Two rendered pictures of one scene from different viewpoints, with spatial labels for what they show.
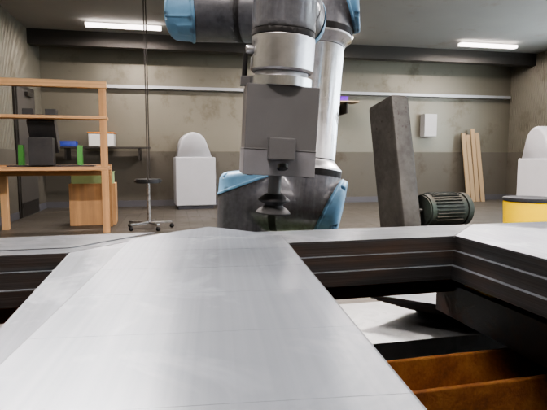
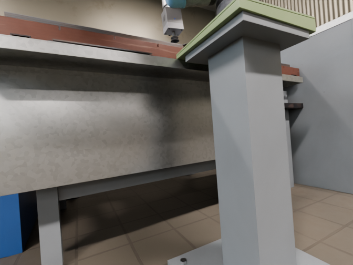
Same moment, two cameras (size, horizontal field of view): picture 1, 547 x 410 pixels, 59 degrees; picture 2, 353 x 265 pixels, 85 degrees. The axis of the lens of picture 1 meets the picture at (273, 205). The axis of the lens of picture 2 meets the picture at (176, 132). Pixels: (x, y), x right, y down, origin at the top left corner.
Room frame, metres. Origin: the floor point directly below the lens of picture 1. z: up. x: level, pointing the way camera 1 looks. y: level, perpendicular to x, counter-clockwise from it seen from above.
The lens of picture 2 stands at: (1.50, -0.28, 0.44)
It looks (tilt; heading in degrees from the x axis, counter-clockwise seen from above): 0 degrees down; 164
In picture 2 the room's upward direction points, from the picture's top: 4 degrees counter-clockwise
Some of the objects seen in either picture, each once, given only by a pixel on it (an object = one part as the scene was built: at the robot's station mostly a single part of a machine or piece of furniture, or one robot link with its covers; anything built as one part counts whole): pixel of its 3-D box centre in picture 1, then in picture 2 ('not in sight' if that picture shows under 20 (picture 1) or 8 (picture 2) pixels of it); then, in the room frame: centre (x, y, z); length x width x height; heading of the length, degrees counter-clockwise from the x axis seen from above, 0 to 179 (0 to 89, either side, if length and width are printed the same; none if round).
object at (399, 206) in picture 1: (429, 174); not in sight; (4.95, -1.59, 0.80); 0.97 x 0.95 x 1.59; 13
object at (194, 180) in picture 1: (194, 170); not in sight; (9.46, 1.53, 0.73); 0.82 x 0.67 x 1.46; 102
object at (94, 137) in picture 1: (102, 139); not in sight; (9.29, 3.25, 1.31); 0.48 x 0.39 x 0.27; 102
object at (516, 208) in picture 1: (527, 236); not in sight; (3.94, -2.09, 0.32); 0.41 x 0.41 x 0.64
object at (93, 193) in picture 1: (57, 158); not in sight; (6.63, 2.94, 0.97); 1.47 x 1.31 x 1.93; 102
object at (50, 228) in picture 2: not in sight; (46, 171); (0.72, -0.55, 0.34); 0.06 x 0.06 x 0.68; 14
